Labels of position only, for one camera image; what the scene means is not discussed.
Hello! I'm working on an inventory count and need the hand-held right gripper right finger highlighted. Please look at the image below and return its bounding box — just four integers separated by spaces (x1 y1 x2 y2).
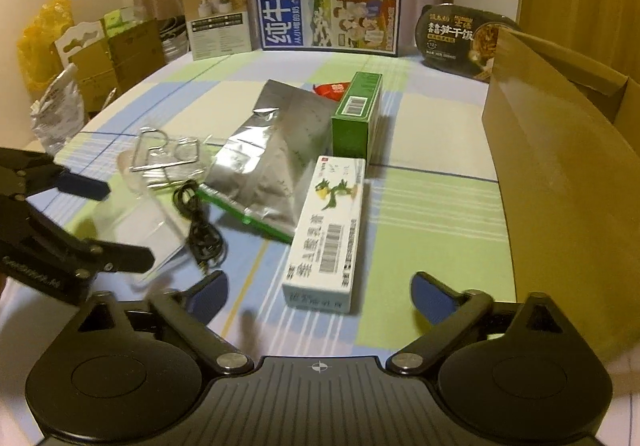
385 271 566 377

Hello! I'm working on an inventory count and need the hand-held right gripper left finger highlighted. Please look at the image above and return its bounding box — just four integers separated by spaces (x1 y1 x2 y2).
75 270 256 377

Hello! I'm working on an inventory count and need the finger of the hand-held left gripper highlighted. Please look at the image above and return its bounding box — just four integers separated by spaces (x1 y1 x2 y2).
0 146 112 201
0 193 156 277

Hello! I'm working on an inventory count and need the chrome rack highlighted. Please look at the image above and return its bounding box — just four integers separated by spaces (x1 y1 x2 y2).
95 126 211 282

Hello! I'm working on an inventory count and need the white ointment box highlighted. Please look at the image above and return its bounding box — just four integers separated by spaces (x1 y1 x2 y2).
281 156 368 313

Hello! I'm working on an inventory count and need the brown cardboard box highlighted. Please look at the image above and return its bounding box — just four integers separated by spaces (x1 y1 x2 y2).
481 28 640 367

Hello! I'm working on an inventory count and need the green and white box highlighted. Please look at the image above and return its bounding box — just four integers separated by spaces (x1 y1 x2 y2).
331 71 384 162

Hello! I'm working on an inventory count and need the crumpled silver bag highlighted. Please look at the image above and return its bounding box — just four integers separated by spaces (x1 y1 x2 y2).
30 63 83 154

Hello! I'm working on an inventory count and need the cardboard box with white tab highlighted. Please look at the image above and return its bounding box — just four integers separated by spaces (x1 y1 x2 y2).
54 28 121 119

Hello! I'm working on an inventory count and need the plain brown carton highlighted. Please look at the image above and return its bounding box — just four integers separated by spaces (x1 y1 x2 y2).
107 21 166 84

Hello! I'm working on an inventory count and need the yellow plastic bag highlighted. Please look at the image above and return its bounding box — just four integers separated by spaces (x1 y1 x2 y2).
17 0 73 97

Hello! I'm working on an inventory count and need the silver foil bag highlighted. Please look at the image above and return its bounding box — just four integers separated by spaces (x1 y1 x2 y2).
197 78 346 244

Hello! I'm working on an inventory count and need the small green white box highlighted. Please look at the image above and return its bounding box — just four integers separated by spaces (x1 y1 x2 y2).
102 8 137 36

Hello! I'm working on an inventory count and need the small beige product box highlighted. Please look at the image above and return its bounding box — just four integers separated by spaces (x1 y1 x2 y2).
181 0 252 62

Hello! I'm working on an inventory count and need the red snack packet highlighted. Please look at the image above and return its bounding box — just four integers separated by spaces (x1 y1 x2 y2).
311 82 351 102

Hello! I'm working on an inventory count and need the black instant rice bowl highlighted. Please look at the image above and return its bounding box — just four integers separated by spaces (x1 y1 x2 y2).
414 3 521 84

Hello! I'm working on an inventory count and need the blue milk carton box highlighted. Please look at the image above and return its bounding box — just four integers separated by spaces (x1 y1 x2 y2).
251 0 404 58

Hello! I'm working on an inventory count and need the black cable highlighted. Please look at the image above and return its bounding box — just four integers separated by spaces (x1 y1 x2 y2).
172 179 228 272

